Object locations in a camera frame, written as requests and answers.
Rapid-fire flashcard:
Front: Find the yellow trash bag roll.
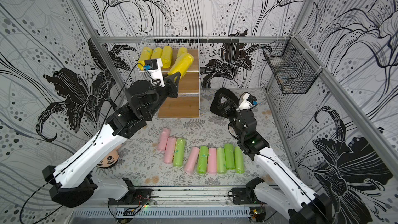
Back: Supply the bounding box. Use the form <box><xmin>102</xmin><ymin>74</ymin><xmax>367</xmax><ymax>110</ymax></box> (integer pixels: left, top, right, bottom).
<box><xmin>168</xmin><ymin>52</ymin><xmax>194</xmax><ymax>78</ymax></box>
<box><xmin>177</xmin><ymin>47</ymin><xmax>188</xmax><ymax>57</ymax></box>
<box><xmin>137</xmin><ymin>47</ymin><xmax>153</xmax><ymax>71</ymax></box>
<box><xmin>151</xmin><ymin>47</ymin><xmax>163</xmax><ymax>59</ymax></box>
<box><xmin>161</xmin><ymin>46</ymin><xmax>173</xmax><ymax>68</ymax></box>

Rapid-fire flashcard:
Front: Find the pink trash bag roll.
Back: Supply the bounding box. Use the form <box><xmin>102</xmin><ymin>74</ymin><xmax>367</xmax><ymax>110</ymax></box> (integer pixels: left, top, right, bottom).
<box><xmin>163</xmin><ymin>137</ymin><xmax>177</xmax><ymax>164</ymax></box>
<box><xmin>157</xmin><ymin>128</ymin><xmax>171</xmax><ymax>151</ymax></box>
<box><xmin>207</xmin><ymin>147</ymin><xmax>217</xmax><ymax>174</ymax></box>
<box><xmin>184</xmin><ymin>147</ymin><xmax>200</xmax><ymax>174</ymax></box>

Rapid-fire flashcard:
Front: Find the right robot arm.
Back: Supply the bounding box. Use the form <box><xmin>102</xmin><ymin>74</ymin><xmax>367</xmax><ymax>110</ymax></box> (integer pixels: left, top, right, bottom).
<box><xmin>210</xmin><ymin>88</ymin><xmax>332</xmax><ymax>224</ymax></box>

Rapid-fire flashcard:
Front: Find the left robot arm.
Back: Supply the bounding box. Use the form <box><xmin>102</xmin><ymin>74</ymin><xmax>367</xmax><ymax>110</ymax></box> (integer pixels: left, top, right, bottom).
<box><xmin>42</xmin><ymin>72</ymin><xmax>181</xmax><ymax>208</ymax></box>

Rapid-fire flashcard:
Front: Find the green trash bag roll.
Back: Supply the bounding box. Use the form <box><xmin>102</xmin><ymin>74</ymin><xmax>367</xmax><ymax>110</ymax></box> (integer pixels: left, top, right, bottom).
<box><xmin>234</xmin><ymin>146</ymin><xmax>245</xmax><ymax>174</ymax></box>
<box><xmin>197</xmin><ymin>146</ymin><xmax>208</xmax><ymax>174</ymax></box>
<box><xmin>173</xmin><ymin>138</ymin><xmax>186</xmax><ymax>167</ymax></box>
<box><xmin>224</xmin><ymin>143</ymin><xmax>235</xmax><ymax>170</ymax></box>
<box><xmin>217</xmin><ymin>147</ymin><xmax>227</xmax><ymax>174</ymax></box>

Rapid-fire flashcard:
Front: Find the black cap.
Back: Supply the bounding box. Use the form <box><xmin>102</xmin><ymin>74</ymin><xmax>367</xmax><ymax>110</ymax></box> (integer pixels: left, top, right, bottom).
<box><xmin>210</xmin><ymin>88</ymin><xmax>239</xmax><ymax>118</ymax></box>

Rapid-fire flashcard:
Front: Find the plush toy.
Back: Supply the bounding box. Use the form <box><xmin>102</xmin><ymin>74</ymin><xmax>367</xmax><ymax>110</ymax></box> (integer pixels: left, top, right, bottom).
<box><xmin>96</xmin><ymin>146</ymin><xmax>120</xmax><ymax>169</ymax></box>

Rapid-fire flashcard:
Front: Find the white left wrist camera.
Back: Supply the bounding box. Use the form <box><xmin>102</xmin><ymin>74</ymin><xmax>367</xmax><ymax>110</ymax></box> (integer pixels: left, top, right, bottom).
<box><xmin>144</xmin><ymin>59</ymin><xmax>165</xmax><ymax>87</ymax></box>

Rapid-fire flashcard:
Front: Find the white wire wooden shelf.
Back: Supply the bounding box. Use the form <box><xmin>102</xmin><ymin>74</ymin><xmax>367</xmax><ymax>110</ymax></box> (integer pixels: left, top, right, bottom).
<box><xmin>140</xmin><ymin>36</ymin><xmax>200</xmax><ymax>119</ymax></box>

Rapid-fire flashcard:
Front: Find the black wire wall basket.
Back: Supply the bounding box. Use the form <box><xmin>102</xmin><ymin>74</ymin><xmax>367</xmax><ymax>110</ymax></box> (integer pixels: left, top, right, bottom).
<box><xmin>262</xmin><ymin>36</ymin><xmax>319</xmax><ymax>94</ymax></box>

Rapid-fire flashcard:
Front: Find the metal base rail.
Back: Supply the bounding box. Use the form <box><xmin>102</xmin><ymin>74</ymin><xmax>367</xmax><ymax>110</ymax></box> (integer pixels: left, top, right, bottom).
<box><xmin>66</xmin><ymin>185</ymin><xmax>312</xmax><ymax>218</ymax></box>

